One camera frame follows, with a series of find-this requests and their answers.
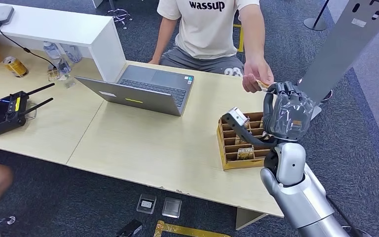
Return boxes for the white desk shelf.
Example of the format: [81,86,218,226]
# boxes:
[0,0,127,83]

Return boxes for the black remote controller with antennas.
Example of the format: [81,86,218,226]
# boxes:
[0,82,55,136]

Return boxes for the stanchion pole with base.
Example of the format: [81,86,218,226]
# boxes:
[303,0,330,32]

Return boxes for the small printed packet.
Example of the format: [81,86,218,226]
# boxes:
[47,69,61,82]

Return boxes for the grey open laptop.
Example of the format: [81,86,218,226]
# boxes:
[74,65,195,117]

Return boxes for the gold drink can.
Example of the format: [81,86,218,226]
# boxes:
[2,56,29,79]

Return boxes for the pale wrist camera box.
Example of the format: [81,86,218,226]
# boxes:
[230,107,250,127]

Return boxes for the silver floor socket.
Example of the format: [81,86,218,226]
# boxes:
[136,194,157,215]
[161,197,183,219]

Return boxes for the wooden slotted card rack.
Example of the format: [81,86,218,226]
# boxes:
[216,112,275,171]

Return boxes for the person's left hand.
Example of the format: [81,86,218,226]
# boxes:
[242,57,274,93]

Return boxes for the yellow floor tape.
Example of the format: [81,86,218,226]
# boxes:
[153,221,232,237]
[232,24,244,53]

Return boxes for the pale table leg panel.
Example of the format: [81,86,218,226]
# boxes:
[235,207,268,231]

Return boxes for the person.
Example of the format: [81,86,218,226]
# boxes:
[149,0,275,94]

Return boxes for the clear plastic hand cover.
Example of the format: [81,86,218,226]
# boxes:
[271,95,315,140]

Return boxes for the black power cable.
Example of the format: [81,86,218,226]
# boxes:
[0,24,58,69]

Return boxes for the autumn HOTEL print card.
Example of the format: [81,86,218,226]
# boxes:
[237,148,255,161]

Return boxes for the black floor box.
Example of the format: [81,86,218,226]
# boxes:
[115,219,144,237]

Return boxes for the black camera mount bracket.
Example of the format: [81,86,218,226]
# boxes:
[221,113,278,148]

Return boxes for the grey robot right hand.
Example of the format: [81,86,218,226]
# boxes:
[263,81,316,141]

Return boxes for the grey metal stand plate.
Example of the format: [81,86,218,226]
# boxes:
[299,0,379,120]

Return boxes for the clear plastic bottle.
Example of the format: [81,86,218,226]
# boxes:
[43,40,73,75]
[62,44,83,63]

